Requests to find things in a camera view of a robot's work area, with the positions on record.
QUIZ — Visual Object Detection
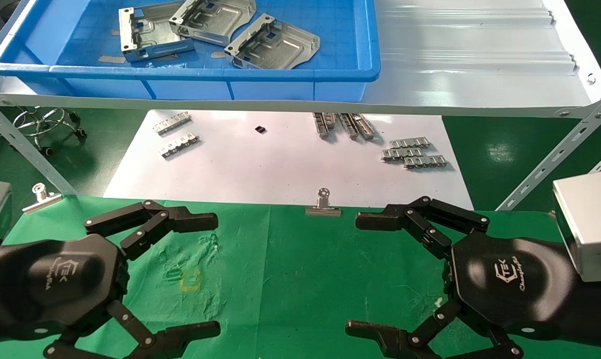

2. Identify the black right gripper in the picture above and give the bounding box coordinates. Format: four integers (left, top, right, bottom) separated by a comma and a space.
345, 195, 581, 359

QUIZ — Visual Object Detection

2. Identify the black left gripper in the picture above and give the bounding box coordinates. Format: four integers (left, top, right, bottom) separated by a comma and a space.
0, 199, 221, 359

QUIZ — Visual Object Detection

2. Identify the sheet metal bracket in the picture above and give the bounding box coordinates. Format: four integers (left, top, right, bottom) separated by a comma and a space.
119, 2, 196, 63
169, 0, 257, 47
224, 13, 321, 70

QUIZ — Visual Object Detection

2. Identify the silver binder clip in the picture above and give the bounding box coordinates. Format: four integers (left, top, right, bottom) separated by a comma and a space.
22, 183, 63, 214
305, 187, 342, 217

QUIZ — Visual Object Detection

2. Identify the green cloth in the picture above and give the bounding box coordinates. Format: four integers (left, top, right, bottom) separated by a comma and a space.
0, 193, 601, 359

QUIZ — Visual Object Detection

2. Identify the black stool with chrome base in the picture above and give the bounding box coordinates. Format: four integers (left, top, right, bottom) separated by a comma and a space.
12, 107, 87, 153

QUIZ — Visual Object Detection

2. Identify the blue plastic bin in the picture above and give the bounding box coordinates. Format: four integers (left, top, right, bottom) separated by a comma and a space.
0, 0, 382, 100

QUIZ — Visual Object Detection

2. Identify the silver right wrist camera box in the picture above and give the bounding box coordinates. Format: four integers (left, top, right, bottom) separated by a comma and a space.
552, 171, 601, 284

